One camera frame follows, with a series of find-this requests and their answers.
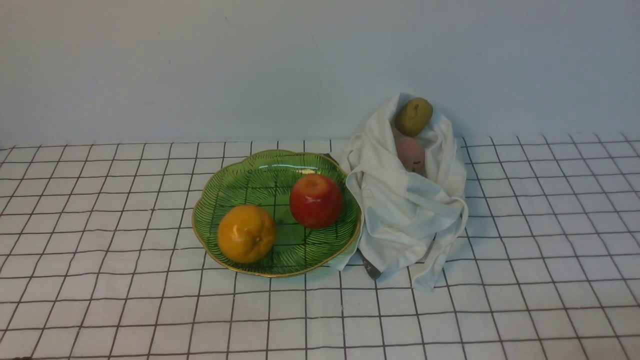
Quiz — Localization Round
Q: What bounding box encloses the white cloth bag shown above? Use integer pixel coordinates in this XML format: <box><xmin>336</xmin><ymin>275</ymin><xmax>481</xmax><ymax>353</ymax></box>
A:
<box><xmin>329</xmin><ymin>92</ymin><xmax>469</xmax><ymax>291</ymax></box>

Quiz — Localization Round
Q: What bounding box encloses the pink peach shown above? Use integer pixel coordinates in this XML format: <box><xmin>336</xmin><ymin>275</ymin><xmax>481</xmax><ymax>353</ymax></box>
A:
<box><xmin>395</xmin><ymin>136</ymin><xmax>425</xmax><ymax>174</ymax></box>

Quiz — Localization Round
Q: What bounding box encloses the green leaf-pattern plate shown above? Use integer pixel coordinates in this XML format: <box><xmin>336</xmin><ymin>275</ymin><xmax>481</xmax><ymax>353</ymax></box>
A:
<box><xmin>192</xmin><ymin>149</ymin><xmax>362</xmax><ymax>278</ymax></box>

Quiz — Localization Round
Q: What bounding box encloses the orange fruit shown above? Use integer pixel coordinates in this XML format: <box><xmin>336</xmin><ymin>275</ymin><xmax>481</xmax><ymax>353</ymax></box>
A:
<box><xmin>217</xmin><ymin>203</ymin><xmax>277</xmax><ymax>264</ymax></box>

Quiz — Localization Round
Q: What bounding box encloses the brown kiwi fruit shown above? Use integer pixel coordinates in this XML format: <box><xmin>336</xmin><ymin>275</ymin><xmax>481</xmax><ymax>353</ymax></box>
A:
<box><xmin>393</xmin><ymin>97</ymin><xmax>434</xmax><ymax>138</ymax></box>

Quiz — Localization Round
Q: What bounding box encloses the red apple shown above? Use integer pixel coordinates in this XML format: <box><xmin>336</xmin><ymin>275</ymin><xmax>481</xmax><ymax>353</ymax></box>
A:
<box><xmin>289</xmin><ymin>173</ymin><xmax>345</xmax><ymax>230</ymax></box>

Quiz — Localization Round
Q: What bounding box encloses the white grid tablecloth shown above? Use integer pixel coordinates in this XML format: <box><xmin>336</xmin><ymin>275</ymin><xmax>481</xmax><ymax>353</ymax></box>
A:
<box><xmin>0</xmin><ymin>133</ymin><xmax>640</xmax><ymax>360</ymax></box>

